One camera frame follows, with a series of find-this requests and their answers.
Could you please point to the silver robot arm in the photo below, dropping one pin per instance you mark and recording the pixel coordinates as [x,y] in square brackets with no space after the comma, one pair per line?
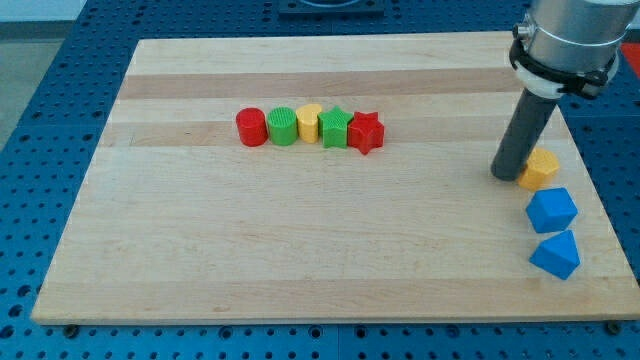
[570,46]

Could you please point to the blue triangle block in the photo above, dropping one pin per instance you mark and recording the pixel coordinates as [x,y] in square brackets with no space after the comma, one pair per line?
[557,255]

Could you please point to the green star block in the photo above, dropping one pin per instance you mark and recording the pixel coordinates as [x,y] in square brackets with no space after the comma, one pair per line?
[334,127]

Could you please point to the red star block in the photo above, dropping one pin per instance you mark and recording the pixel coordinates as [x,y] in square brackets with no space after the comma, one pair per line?
[365,132]

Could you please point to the yellow heart block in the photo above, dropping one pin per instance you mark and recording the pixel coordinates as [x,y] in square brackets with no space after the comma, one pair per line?
[308,122]

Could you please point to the green cylinder block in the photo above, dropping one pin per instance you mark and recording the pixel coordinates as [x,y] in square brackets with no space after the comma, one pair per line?
[282,126]

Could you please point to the red cylinder block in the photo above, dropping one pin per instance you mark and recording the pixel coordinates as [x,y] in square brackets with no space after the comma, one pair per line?
[251,125]

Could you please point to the wooden board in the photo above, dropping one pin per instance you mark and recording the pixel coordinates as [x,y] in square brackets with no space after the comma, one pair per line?
[178,222]

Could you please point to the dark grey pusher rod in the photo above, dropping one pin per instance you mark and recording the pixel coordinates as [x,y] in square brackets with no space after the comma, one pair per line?
[528,121]

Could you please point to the yellow hexagon block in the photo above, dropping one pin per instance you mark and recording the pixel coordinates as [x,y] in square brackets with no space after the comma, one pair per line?
[539,170]

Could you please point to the blue cube block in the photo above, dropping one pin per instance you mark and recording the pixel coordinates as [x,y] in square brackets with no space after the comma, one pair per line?
[551,210]

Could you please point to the red object at edge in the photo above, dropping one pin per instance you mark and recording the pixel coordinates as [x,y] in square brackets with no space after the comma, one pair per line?
[631,51]

